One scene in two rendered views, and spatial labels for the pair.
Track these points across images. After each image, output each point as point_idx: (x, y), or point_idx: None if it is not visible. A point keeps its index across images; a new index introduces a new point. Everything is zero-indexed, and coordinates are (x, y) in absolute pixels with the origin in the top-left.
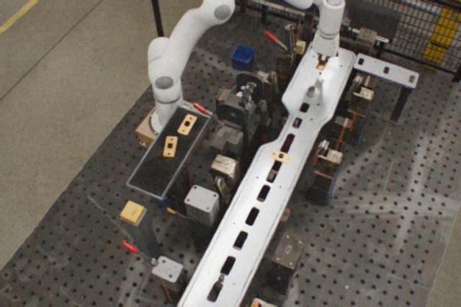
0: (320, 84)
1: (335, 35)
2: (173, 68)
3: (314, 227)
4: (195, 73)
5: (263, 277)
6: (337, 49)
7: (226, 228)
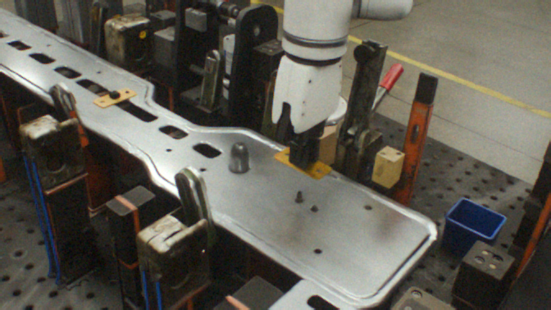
0: (262, 189)
1: (283, 40)
2: None
3: (25, 242)
4: (443, 180)
5: (6, 166)
6: (288, 117)
7: (47, 40)
